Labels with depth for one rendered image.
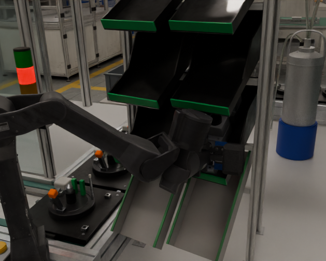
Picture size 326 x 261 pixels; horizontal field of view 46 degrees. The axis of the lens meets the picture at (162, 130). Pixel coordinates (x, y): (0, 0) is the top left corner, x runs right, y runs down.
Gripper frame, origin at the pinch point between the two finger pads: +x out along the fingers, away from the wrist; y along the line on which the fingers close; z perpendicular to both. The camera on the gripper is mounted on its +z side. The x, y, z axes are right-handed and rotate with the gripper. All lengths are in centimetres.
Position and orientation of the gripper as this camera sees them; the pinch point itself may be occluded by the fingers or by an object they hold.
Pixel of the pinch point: (206, 150)
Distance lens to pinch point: 83.5
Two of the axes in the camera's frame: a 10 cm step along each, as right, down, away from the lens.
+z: 0.2, -9.9, -1.6
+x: 4.2, -1.3, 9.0
